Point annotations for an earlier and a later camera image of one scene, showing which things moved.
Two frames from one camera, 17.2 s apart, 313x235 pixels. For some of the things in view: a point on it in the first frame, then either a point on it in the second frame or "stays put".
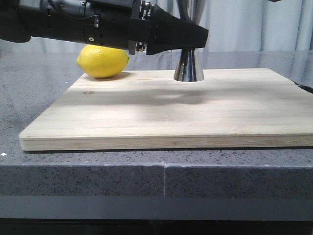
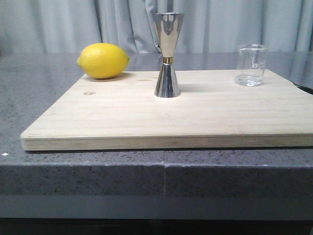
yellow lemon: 101,61 stays put
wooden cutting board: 150,109 stays put
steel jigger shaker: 189,68 -> 168,25
